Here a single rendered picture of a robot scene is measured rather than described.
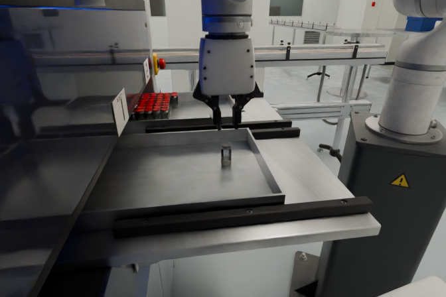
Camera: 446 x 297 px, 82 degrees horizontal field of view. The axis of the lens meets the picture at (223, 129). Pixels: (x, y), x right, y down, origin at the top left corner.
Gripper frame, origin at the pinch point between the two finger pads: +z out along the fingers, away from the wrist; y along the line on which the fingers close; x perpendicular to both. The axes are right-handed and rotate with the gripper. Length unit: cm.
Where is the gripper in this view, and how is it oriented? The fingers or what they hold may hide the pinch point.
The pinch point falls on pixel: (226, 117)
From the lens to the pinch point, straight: 50.6
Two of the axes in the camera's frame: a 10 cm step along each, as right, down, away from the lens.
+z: 0.1, 9.1, 4.2
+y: -9.9, 0.6, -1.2
